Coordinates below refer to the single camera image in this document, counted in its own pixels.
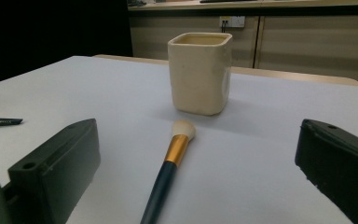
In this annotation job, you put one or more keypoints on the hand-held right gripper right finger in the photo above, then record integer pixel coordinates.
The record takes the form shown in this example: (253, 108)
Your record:
(338, 168)

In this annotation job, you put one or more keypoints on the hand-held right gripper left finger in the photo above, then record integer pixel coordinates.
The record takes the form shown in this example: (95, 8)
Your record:
(59, 168)

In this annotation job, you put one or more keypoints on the large makeup brush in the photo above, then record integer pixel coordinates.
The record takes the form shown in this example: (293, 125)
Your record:
(0, 122)

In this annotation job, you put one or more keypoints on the small makeup brush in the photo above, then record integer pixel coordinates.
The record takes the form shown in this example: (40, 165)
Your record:
(176, 149)

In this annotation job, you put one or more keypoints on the cream square ceramic cup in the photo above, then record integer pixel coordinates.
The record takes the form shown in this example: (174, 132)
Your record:
(199, 77)

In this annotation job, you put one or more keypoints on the white table sheet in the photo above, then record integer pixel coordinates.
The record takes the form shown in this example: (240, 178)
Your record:
(105, 93)

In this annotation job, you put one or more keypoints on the light wooden table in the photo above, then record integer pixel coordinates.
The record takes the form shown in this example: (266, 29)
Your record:
(292, 76)

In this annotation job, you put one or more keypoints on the black curtain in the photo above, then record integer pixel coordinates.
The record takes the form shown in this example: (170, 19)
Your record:
(43, 31)

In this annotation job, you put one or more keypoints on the wooden wall shelf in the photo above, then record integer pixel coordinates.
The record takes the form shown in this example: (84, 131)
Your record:
(292, 4)

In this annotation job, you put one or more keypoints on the white wall socket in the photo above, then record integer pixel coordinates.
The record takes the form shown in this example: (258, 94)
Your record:
(237, 21)

